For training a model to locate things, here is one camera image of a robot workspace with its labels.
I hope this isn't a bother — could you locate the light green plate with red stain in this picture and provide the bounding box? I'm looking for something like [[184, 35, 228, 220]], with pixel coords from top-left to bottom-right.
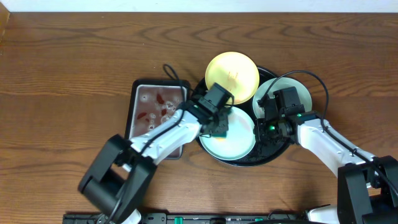
[[252, 77, 312, 118]]

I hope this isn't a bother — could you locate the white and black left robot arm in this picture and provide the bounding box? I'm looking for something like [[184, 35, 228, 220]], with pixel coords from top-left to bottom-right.
[[78, 96, 234, 223]]

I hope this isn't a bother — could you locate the green scouring sponge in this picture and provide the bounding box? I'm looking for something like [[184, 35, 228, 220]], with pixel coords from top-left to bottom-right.
[[212, 131, 227, 138]]

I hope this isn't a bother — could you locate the yellow round plate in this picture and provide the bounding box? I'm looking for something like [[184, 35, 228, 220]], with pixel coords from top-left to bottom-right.
[[205, 52, 259, 105]]

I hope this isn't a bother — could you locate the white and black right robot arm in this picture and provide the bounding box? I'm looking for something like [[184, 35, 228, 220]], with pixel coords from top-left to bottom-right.
[[254, 101, 397, 223]]

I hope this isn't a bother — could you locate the black rectangular soapy water tray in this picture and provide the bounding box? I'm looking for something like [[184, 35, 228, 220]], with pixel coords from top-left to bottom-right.
[[124, 78, 192, 161]]

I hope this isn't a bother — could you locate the black round tray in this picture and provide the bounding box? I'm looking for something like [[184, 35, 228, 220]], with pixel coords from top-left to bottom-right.
[[194, 65, 290, 167]]

